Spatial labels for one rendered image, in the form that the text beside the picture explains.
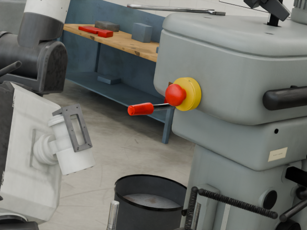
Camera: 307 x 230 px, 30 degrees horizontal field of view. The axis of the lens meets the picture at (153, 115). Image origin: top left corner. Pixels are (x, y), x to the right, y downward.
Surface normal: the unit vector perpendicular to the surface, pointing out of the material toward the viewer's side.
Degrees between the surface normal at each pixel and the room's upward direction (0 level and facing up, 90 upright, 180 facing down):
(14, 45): 51
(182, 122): 90
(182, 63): 90
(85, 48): 90
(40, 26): 71
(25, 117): 58
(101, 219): 0
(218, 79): 90
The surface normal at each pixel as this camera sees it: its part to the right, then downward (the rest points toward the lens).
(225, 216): -0.71, 0.09
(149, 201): 0.15, -0.95
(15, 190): 0.77, -0.27
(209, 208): 0.69, 0.30
